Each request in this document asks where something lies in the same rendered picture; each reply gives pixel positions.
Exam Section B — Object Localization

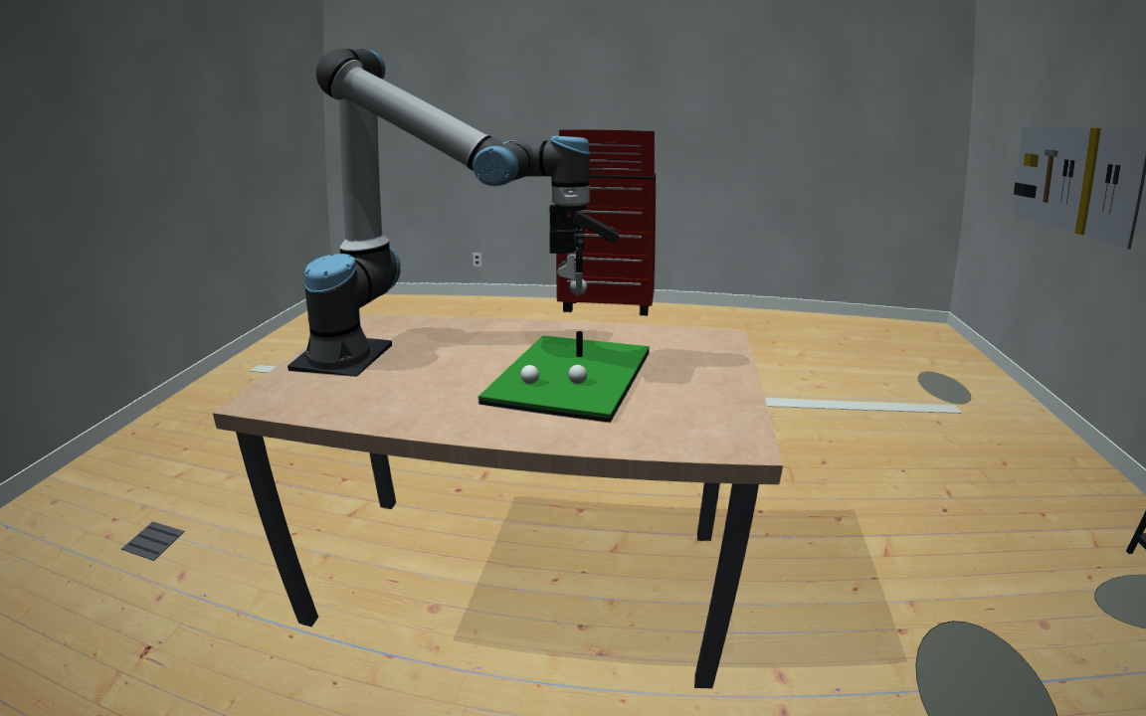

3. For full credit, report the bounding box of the green mat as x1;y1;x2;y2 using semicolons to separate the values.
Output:
478;331;650;423

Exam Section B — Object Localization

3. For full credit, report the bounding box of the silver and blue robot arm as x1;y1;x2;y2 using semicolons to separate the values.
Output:
304;49;590;370

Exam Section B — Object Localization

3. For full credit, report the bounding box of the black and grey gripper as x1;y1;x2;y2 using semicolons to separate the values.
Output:
549;204;586;296

